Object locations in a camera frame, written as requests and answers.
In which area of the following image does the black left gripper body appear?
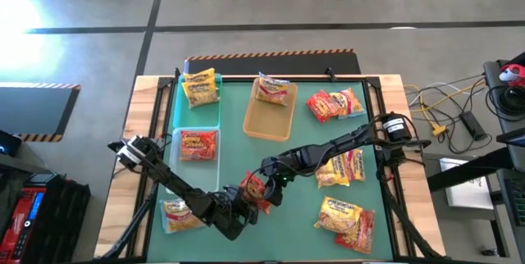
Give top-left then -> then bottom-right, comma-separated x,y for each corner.
212,188 -> 258,241

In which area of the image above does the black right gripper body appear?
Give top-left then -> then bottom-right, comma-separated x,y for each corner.
260,152 -> 303,187

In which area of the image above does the red Maruchan Saucy Noodles pack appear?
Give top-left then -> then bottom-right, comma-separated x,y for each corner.
240,171 -> 274,216
335,208 -> 377,255
179,129 -> 218,162
305,89 -> 341,125

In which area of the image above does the yellow Maruchan chicken ramen pack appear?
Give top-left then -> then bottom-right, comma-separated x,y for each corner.
183,67 -> 217,87
181,78 -> 221,110
313,196 -> 364,235
314,155 -> 352,190

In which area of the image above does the orange plastic tray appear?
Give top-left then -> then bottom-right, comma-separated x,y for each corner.
242,77 -> 299,143

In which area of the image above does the clear plastic tray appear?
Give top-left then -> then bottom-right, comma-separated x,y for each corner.
166,126 -> 221,195

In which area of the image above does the teal plastic tray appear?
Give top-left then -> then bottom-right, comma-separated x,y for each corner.
171,73 -> 223,130

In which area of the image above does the black diagonal support strut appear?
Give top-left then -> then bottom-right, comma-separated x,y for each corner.
375,161 -> 442,262
96,181 -> 161,263

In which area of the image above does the black hazard-striped floor mat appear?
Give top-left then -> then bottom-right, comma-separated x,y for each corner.
0,82 -> 82,143
183,48 -> 363,77

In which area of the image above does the black equipment case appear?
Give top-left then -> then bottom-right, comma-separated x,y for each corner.
24,172 -> 92,264

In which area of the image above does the black slanted bar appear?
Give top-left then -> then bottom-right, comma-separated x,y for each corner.
426,145 -> 518,193

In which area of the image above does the white paper sheet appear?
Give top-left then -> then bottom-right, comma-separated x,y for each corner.
439,157 -> 495,211

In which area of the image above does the black power brick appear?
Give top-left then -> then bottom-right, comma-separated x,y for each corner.
459,111 -> 489,142

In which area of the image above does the red equipment unit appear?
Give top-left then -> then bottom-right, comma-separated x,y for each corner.
0,173 -> 46,260

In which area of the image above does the black desk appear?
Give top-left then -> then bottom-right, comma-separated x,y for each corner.
482,50 -> 525,166

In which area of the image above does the black device with blue light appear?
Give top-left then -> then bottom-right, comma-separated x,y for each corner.
0,130 -> 23,158

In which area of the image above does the dark tablet screen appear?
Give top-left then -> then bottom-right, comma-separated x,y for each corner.
495,126 -> 525,149

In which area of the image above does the dark keyboard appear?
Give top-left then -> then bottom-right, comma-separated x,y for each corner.
496,168 -> 525,232

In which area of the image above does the red and white headset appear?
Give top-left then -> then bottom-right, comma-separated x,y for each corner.
498,62 -> 525,89

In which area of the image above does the yellow cable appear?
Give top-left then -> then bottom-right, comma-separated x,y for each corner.
404,81 -> 489,136

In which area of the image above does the coiled black cable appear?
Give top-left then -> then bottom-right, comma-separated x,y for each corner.
485,84 -> 525,117

